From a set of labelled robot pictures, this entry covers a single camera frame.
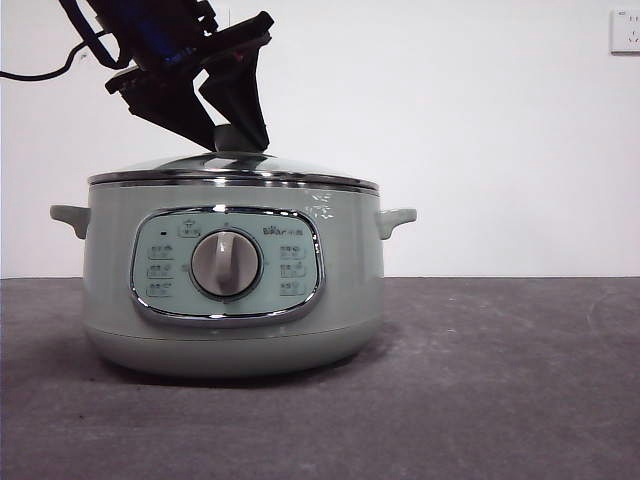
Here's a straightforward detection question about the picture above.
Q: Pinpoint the glass lid with green knob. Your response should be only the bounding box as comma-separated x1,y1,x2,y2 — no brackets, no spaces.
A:
87,124,380,191

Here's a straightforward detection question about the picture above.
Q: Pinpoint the green electric cooking pot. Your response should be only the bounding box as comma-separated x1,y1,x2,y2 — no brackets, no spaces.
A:
49,173,418,377

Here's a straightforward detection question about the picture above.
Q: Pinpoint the black cable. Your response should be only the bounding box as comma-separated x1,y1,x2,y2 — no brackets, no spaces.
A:
0,28,124,82

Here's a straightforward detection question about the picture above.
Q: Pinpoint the white wall socket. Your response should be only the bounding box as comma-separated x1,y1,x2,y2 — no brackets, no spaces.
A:
610,9,640,56

